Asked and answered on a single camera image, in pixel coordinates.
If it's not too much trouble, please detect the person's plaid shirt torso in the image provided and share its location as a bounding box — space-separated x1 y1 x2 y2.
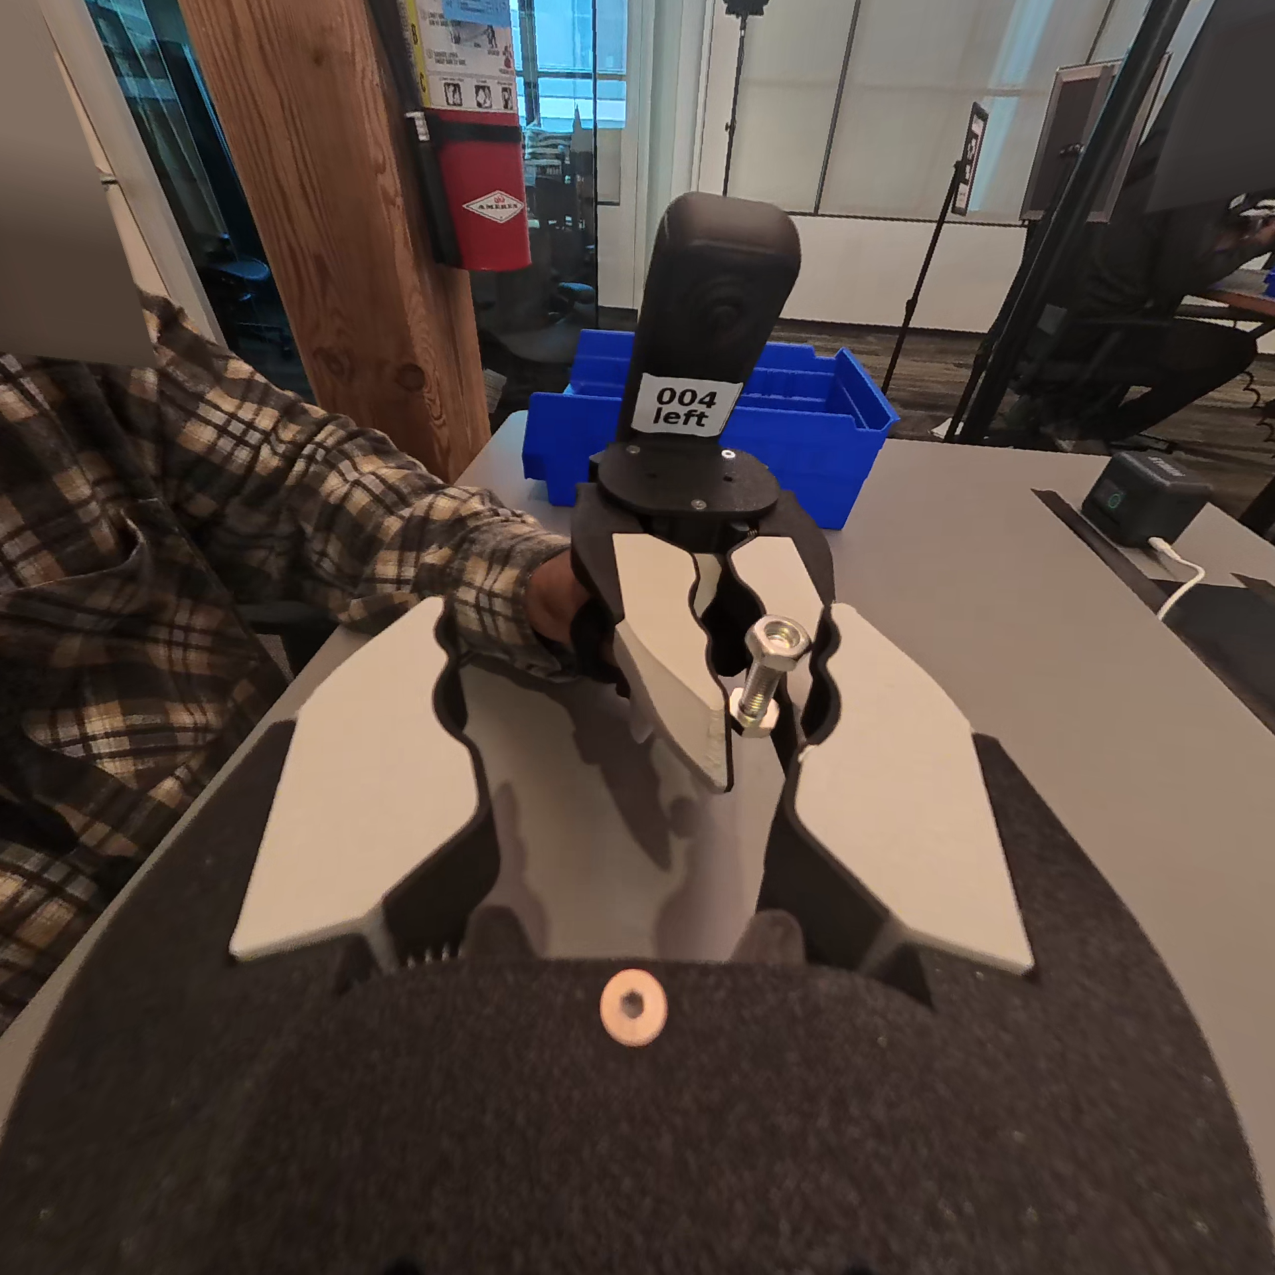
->
0 289 309 1028

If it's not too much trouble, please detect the black computer monitor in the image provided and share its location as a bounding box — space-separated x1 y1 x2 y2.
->
1145 0 1275 216

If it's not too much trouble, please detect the grey panel on stand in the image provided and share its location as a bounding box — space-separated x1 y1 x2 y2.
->
1018 55 1171 225

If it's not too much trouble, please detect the red fire extinguisher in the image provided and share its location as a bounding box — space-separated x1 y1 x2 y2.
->
402 0 533 272

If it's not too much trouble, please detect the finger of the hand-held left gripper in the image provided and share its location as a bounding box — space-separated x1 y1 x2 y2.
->
709 540 829 795
609 532 735 795

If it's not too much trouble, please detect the white charging cable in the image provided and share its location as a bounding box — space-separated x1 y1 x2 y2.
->
1145 538 1206 622

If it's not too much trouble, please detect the black power station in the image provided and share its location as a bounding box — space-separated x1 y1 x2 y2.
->
1081 452 1214 549

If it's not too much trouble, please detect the person's left hand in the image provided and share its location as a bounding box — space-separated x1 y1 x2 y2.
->
524 551 594 651

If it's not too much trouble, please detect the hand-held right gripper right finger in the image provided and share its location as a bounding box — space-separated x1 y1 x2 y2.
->
759 601 1037 976

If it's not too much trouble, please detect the silver hex nut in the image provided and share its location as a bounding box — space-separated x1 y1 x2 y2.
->
744 616 812 671

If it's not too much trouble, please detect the silver hex bolt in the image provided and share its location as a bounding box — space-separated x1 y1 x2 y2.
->
729 622 797 741

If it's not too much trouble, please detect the black metal pole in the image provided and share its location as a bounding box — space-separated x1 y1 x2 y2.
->
946 0 1195 444

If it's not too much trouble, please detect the wooden office desk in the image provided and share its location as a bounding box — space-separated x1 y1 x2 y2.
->
1185 263 1275 345

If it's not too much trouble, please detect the blue plastic bin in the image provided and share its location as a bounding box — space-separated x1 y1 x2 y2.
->
519 329 901 529

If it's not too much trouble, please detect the black tripod light stand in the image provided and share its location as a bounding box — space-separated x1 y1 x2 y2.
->
718 0 768 201

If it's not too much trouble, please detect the black table cable strip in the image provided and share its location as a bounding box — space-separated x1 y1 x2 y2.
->
1030 488 1275 680

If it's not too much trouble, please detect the person's left forearm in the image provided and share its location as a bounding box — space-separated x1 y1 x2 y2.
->
249 399 598 689

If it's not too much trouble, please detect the wooden post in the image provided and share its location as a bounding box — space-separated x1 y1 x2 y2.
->
179 0 492 485

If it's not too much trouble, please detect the black marker sign stand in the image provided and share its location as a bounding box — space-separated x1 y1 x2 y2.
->
881 101 990 397

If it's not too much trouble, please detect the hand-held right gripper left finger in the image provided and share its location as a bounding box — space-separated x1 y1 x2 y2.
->
229 596 496 975

